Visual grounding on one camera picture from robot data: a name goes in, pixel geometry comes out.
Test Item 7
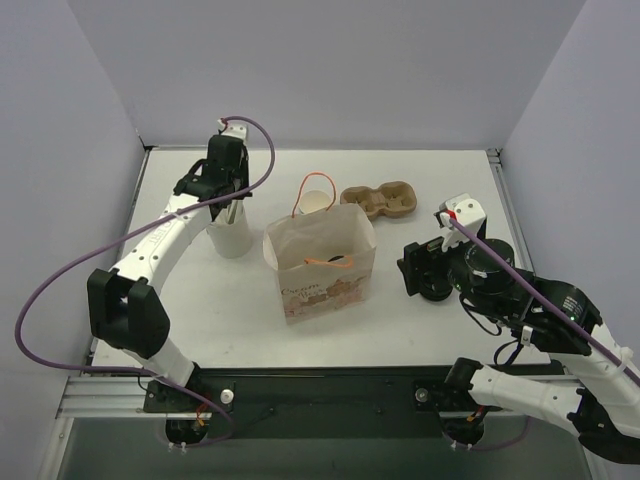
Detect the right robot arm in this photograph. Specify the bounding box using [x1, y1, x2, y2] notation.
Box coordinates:
[397, 237, 639, 465]

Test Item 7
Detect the stack of black lids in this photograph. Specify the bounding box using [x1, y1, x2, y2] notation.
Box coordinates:
[419, 282, 453, 302]

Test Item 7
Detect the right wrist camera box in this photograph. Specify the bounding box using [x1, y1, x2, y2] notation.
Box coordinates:
[434, 193, 487, 253]

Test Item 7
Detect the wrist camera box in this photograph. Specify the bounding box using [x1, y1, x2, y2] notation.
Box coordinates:
[434, 193, 487, 253]
[218, 118, 249, 142]

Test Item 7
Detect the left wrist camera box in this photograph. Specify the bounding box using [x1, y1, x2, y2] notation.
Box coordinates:
[218, 118, 249, 142]

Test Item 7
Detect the white cylindrical straw holder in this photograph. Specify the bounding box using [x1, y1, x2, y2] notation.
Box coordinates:
[206, 204, 252, 259]

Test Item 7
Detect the printed paper takeout bag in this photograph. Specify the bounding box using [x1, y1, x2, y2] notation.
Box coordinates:
[262, 180, 377, 325]

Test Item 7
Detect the stack of brown paper cups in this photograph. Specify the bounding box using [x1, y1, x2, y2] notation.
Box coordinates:
[298, 190, 333, 215]

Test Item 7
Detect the white straw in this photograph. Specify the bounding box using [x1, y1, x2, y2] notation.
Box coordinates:
[222, 200, 243, 225]

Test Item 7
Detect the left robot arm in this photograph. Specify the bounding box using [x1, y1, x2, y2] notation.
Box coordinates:
[87, 131, 249, 411]

